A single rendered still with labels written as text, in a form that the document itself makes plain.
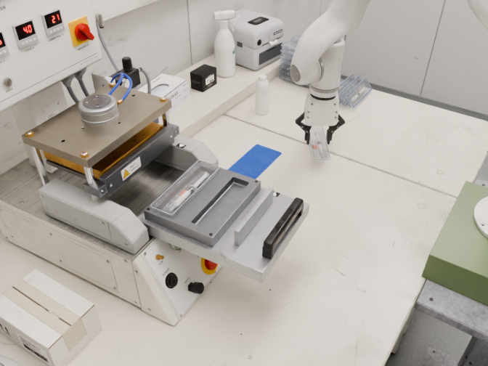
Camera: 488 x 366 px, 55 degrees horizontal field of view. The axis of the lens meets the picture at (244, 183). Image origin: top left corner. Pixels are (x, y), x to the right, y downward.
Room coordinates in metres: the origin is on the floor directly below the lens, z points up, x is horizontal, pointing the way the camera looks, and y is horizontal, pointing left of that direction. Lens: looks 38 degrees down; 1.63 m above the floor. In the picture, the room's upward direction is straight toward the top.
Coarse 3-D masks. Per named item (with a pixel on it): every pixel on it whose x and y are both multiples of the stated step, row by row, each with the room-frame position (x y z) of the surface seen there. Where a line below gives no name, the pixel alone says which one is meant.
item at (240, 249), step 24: (264, 192) 0.79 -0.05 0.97; (144, 216) 0.71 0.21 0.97; (240, 216) 0.71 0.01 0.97; (264, 216) 0.71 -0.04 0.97; (168, 240) 0.67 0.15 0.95; (192, 240) 0.65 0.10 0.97; (240, 240) 0.64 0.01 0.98; (288, 240) 0.66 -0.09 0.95; (240, 264) 0.59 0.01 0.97; (264, 264) 0.58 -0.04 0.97
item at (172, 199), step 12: (192, 168) 0.83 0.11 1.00; (204, 168) 0.83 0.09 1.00; (216, 168) 0.83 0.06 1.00; (180, 180) 0.79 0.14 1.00; (192, 180) 0.79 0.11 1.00; (204, 180) 0.79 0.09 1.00; (168, 192) 0.75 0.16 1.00; (180, 192) 0.75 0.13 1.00; (192, 192) 0.75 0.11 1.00; (156, 204) 0.71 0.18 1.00; (168, 204) 0.71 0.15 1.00; (180, 204) 0.71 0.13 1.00
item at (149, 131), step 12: (144, 132) 0.90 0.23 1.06; (156, 132) 0.91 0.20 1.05; (132, 144) 0.85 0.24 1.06; (48, 156) 0.83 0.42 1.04; (108, 156) 0.80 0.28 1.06; (120, 156) 0.80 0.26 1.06; (60, 168) 0.81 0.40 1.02; (72, 168) 0.79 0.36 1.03; (96, 168) 0.76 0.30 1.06; (108, 168) 0.77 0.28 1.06; (96, 180) 0.76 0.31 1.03
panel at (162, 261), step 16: (160, 240) 0.70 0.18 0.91; (144, 256) 0.65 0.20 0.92; (160, 256) 0.67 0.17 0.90; (176, 256) 0.70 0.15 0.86; (192, 256) 0.73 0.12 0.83; (160, 272) 0.66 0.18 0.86; (176, 272) 0.68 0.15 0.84; (192, 272) 0.71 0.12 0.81; (208, 272) 0.73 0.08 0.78; (176, 288) 0.66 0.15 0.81; (176, 304) 0.63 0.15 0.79
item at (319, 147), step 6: (312, 126) 1.32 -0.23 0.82; (318, 126) 1.32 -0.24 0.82; (312, 132) 1.28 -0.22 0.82; (318, 132) 1.28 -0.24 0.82; (324, 132) 1.28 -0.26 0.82; (312, 138) 1.25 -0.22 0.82; (318, 138) 1.25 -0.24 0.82; (324, 138) 1.25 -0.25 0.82; (312, 144) 1.22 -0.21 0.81; (318, 144) 1.22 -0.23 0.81; (324, 144) 1.22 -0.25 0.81; (312, 150) 1.18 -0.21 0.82; (318, 150) 1.18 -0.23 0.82; (324, 150) 1.18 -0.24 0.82; (312, 156) 1.15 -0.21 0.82; (318, 156) 1.15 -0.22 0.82; (324, 156) 1.15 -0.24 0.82
